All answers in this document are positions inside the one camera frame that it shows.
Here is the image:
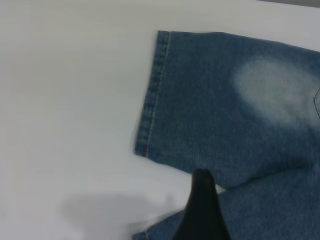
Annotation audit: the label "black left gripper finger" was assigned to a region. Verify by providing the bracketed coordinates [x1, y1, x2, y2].
[174, 169, 231, 240]

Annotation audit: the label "blue denim shorts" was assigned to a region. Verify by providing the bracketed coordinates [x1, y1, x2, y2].
[131, 30, 320, 240]

